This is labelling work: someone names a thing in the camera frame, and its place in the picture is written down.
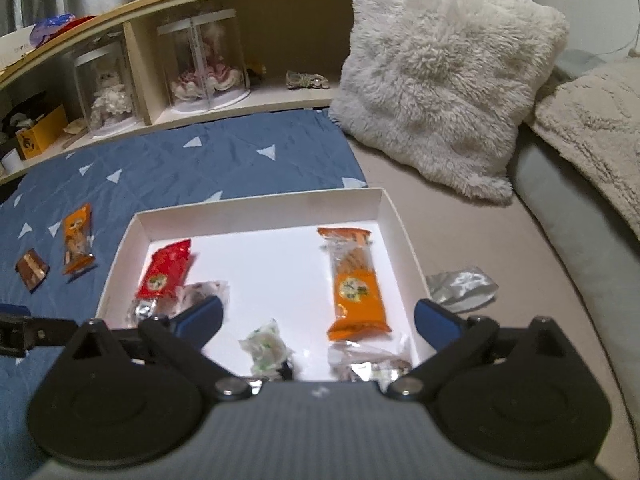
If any wooden headboard shelf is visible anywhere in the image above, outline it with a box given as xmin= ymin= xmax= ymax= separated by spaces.
xmin=0 ymin=0 xmax=363 ymax=186

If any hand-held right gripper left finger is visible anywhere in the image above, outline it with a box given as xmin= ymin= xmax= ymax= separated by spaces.
xmin=62 ymin=295 xmax=256 ymax=403

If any long orange biscuit packet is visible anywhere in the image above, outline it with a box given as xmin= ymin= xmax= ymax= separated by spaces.
xmin=317 ymin=226 xmax=393 ymax=343

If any white cardboard box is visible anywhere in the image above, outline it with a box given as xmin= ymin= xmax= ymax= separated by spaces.
xmin=95 ymin=187 xmax=433 ymax=386

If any small clear snack wrapper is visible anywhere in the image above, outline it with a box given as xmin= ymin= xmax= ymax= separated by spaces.
xmin=175 ymin=280 xmax=231 ymax=321

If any display case with pink doll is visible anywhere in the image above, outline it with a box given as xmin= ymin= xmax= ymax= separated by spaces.
xmin=157 ymin=9 xmax=251 ymax=113

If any brown snack packet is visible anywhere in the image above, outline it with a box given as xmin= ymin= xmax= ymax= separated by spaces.
xmin=15 ymin=249 xmax=51 ymax=292

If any blue triangle-print quilt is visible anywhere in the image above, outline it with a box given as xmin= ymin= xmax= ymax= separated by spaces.
xmin=0 ymin=107 xmax=368 ymax=480

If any crumpled silver wrapper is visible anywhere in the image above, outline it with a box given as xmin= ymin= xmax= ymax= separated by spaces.
xmin=425 ymin=269 xmax=500 ymax=315

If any white fluffy pillow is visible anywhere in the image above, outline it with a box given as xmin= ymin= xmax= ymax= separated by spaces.
xmin=329 ymin=0 xmax=571 ymax=205

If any beige textured blanket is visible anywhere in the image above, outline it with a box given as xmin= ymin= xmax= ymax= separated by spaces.
xmin=522 ymin=57 xmax=640 ymax=241

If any yellow cardboard box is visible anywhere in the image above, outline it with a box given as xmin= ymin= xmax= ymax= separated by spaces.
xmin=15 ymin=105 xmax=69 ymax=161

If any small orange biscuit packet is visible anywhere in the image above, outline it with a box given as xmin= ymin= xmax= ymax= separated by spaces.
xmin=61 ymin=203 xmax=98 ymax=276

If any blue plastic bag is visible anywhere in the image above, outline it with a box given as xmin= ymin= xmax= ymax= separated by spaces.
xmin=29 ymin=14 xmax=76 ymax=48

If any red snack packet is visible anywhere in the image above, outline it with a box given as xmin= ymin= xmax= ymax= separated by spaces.
xmin=125 ymin=238 xmax=193 ymax=323

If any taupe bed sheet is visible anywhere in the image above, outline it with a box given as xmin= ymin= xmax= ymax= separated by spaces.
xmin=345 ymin=135 xmax=631 ymax=480

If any green and white candy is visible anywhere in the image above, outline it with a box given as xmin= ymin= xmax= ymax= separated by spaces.
xmin=239 ymin=319 xmax=293 ymax=378

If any display case with white doll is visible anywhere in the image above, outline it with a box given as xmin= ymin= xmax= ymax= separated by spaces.
xmin=72 ymin=42 xmax=143 ymax=138

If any grey cushion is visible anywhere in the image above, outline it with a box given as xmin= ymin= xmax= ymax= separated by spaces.
xmin=505 ymin=50 xmax=640 ymax=376

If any clear-wrapped square pastry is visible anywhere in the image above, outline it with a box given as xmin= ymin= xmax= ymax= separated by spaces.
xmin=327 ymin=335 xmax=413 ymax=393

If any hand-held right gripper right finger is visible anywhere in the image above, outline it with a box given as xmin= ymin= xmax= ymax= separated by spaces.
xmin=387 ymin=298 xmax=583 ymax=403

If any dried flower ornament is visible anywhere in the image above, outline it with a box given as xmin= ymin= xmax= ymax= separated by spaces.
xmin=285 ymin=70 xmax=331 ymax=91

